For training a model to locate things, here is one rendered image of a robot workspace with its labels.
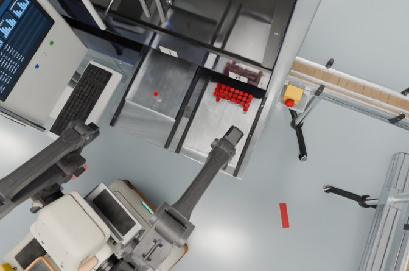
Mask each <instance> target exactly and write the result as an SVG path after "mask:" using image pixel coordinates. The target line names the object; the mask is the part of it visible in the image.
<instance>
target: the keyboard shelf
mask: <svg viewBox="0 0 409 271"><path fill-rule="evenodd" d="M89 63H90V64H92V65H95V66H97V67H99V68H102V69H104V70H106V71H108V72H110V73H112V74H113V75H112V76H111V78H110V80H109V82H108V83H107V85H106V87H105V89H104V90H103V92H102V94H101V95H100V97H99V99H98V101H97V103H96V104H95V106H94V108H93V110H92V112H91V113H90V115H89V116H88V118H87V120H86V122H85V124H86V125H88V124H89V123H91V122H93V123H95V125H96V124H97V122H98V121H99V119H100V117H101V115H102V113H103V112H104V110H105V108H106V107H107V105H108V103H109V101H110V99H111V98H112V96H113V94H114V92H115V90H116V89H117V87H118V85H119V84H120V82H121V80H122V78H123V74H121V73H119V72H117V71H115V70H113V69H111V68H108V67H106V66H104V65H101V64H100V63H98V62H95V61H93V60H91V61H90V62H89ZM87 66H88V65H87ZM86 68H87V67H86ZM86 68H85V69H86ZM79 80H80V79H79ZM77 83H78V82H77ZM75 86H76V85H75ZM73 90H74V89H73V88H70V87H68V86H66V88H65V90H64V91H63V93H62V95H61V96H60V98H59V100H58V102H57V103H56V105H55V107H54V108H53V110H52V111H51V113H50V115H49V117H51V118H53V119H55V120H56V118H57V117H58V115H59V113H60V112H61V110H62V108H63V107H64V105H65V103H66V101H67V100H68V98H69V97H70V95H71V93H72V91H73ZM54 122H55V121H54ZM52 125H53V124H52ZM50 129H51V128H50ZM47 136H49V137H51V138H53V139H55V140H56V139H57V138H58V137H59V136H58V135H56V134H54V133H52V132H50V131H48V133H47Z"/></svg>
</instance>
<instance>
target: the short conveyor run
mask: <svg viewBox="0 0 409 271"><path fill-rule="evenodd" d="M333 63H334V59H332V58H331V59H330V60H329V61H328V62H327V64H326V65H325V66H323V65H319V64H317V63H314V62H311V61H308V60H305V59H303V58H300V57H296V58H295V61H294V63H293V65H292V68H291V70H290V72H289V74H288V76H287V78H286V79H288V80H291V81H293V82H296V83H299V84H302V85H305V86H306V87H305V90H307V91H310V95H312V96H315V97H318V98H320V99H323V100H326V101H329V102H332V103H334V104H337V105H340V106H342V107H345V108H348V109H350V110H354V111H356V112H359V113H361V114H365V115H367V116H370V117H372V118H375V119H378V120H380V121H383V122H386V123H389V124H392V125H395V126H397V127H400V128H403V129H405V130H408V131H409V96H407V95H408V93H409V87H408V88H406V89H405V90H403V91H402V92H400V93H399V92H397V91H393V90H391V89H388V88H385V87H382V86H380V85H376V84H374V83H371V82H368V81H365V80H362V79H359V78H357V77H354V76H350V75H348V74H345V73H343V72H340V71H337V70H334V69H331V68H330V67H331V66H332V65H333Z"/></svg>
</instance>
